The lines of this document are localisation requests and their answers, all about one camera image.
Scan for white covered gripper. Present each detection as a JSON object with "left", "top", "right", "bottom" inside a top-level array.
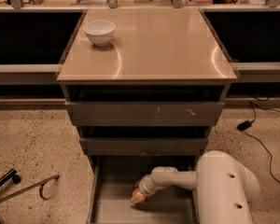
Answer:
[{"left": 131, "top": 175, "right": 156, "bottom": 204}]

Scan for orange fruit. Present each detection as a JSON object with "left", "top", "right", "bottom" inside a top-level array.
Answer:
[{"left": 132, "top": 188, "right": 139, "bottom": 196}]

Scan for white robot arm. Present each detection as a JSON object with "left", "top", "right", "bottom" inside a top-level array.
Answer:
[{"left": 131, "top": 150, "right": 260, "bottom": 224}]

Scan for grey open bottom drawer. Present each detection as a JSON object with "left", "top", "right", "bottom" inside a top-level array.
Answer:
[{"left": 88, "top": 156, "right": 198, "bottom": 224}]

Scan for grey middle drawer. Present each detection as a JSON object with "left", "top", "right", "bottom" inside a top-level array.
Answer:
[{"left": 80, "top": 138, "right": 208, "bottom": 156}]

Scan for grey top drawer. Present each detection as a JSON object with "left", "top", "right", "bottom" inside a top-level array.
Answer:
[{"left": 65, "top": 102, "right": 224, "bottom": 127}]

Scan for grey drawer cabinet with counter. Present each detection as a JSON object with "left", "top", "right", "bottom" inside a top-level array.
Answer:
[{"left": 56, "top": 7, "right": 240, "bottom": 224}]

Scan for black metal stand leg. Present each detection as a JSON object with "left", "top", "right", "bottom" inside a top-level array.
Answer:
[{"left": 0, "top": 169, "right": 21, "bottom": 188}]

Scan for white ceramic bowl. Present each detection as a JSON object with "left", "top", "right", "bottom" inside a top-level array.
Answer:
[{"left": 83, "top": 21, "right": 116, "bottom": 47}]

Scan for black power adapter with cable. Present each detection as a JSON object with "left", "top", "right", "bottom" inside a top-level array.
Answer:
[{"left": 236, "top": 100, "right": 280, "bottom": 189}]

